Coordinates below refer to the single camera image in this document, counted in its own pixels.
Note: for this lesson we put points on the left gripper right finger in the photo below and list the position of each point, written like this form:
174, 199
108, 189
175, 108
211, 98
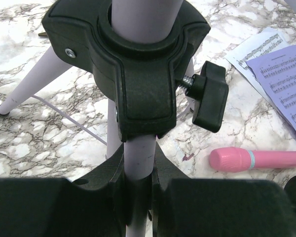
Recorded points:
173, 200

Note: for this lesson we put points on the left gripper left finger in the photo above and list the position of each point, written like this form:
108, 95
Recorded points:
99, 211

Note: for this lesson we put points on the lilac music stand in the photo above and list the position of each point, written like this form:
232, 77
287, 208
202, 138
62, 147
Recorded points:
138, 52

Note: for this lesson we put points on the pink toy microphone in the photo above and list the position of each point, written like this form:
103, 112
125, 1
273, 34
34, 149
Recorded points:
232, 159

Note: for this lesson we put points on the lilac sheet music page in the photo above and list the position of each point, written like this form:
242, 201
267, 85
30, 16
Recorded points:
276, 73

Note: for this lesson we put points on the white sheet music page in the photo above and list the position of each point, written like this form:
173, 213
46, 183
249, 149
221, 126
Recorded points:
269, 40

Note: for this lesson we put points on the yellow handled pliers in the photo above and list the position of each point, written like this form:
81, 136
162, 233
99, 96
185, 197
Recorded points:
43, 35

